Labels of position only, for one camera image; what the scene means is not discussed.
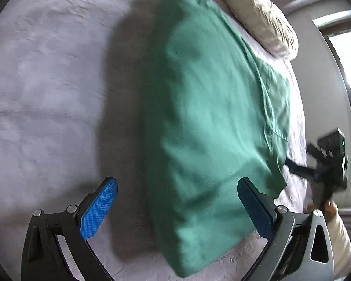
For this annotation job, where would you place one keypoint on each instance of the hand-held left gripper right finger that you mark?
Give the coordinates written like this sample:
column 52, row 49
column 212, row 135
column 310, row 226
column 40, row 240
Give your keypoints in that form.
column 253, row 207

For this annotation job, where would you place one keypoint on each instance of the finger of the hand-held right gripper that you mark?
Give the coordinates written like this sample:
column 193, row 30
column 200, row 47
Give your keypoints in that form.
column 312, row 149
column 298, row 169

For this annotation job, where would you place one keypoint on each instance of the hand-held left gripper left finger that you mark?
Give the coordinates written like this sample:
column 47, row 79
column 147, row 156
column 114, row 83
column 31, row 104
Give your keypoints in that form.
column 101, row 207

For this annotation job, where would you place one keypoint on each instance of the green work jacket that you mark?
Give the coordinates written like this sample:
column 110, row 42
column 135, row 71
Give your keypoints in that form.
column 210, row 117

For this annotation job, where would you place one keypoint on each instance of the person's right forearm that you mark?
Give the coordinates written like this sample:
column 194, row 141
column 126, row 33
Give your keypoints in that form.
column 340, row 240

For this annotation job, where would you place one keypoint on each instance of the person's right hand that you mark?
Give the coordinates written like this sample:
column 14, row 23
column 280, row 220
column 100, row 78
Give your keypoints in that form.
column 329, row 208

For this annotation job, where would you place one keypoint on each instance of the window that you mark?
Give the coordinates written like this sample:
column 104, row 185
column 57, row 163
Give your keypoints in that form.
column 348, row 79

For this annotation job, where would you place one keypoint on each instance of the lilac plush blanket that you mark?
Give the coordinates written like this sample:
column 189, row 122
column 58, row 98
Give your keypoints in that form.
column 55, row 93

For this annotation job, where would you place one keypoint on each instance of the cream quilted pillow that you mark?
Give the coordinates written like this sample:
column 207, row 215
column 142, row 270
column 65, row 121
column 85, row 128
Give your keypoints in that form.
column 263, row 20

